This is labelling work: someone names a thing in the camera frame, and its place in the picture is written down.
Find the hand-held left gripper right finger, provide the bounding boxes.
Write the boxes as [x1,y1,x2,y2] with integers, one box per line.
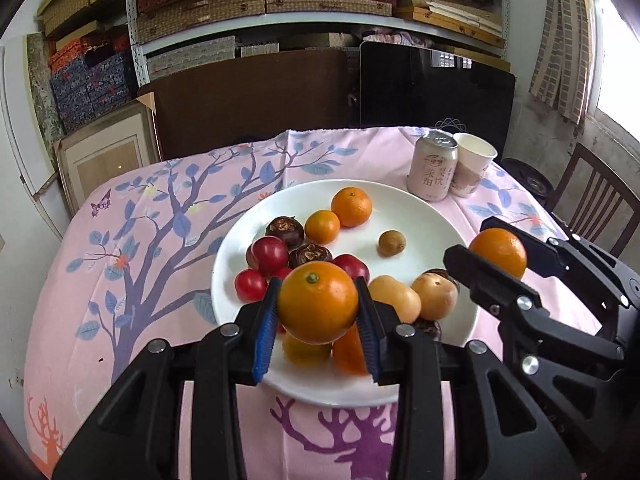
[352,279,580,480]

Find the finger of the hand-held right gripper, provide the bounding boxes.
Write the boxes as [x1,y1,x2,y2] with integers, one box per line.
[443,244,627,461]
[481,216,632,307]

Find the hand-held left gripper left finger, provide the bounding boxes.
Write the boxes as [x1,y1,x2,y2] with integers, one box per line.
[52,276,283,480]

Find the yellow loquat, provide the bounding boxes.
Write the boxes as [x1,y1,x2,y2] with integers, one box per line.
[411,271,458,321]
[368,275,422,324]

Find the white round plate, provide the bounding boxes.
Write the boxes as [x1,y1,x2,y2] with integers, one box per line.
[210,179,483,408]

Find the large orange mandarin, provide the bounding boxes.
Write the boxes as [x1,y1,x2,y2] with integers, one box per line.
[276,261,361,346]

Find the black round stool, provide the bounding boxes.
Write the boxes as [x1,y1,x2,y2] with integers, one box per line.
[500,157,555,207]

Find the dark wooden chair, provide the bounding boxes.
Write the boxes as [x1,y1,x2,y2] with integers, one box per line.
[545,142,640,258]

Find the white paper cup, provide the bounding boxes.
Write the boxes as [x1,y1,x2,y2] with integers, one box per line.
[448,132,498,198]

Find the pink drink can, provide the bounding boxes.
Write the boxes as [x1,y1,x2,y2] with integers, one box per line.
[406,130,459,203]

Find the pink tree print tablecloth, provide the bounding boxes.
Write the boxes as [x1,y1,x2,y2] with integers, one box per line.
[22,127,601,480]

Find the black glossy panel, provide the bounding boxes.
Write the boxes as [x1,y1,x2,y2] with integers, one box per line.
[359,41,517,161]

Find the bright glass window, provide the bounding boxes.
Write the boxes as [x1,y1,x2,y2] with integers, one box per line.
[582,0,640,136]

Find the woven brick pattern curtain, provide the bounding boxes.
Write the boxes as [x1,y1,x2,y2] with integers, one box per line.
[529,0,598,126]

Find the brown wooden board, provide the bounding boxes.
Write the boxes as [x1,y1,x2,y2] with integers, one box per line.
[137,49,352,161]

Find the framed picture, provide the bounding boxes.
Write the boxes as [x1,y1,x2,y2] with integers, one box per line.
[54,102,162,213]

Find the pink cloth bundle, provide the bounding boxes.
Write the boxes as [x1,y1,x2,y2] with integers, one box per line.
[362,30,426,46]

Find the stack of light wooden boxes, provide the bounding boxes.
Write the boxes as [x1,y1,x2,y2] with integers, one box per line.
[395,0,506,50]

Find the white board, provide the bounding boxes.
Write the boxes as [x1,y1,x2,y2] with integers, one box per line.
[0,45,71,231]

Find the stack of blue patterned boxes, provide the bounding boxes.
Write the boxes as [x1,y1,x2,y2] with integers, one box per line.
[49,35,138,133]

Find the green marbled panel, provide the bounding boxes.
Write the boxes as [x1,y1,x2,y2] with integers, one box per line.
[26,32,66,138]

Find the white metal shelf rack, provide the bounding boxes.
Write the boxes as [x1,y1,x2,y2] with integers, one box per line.
[125,0,511,88]

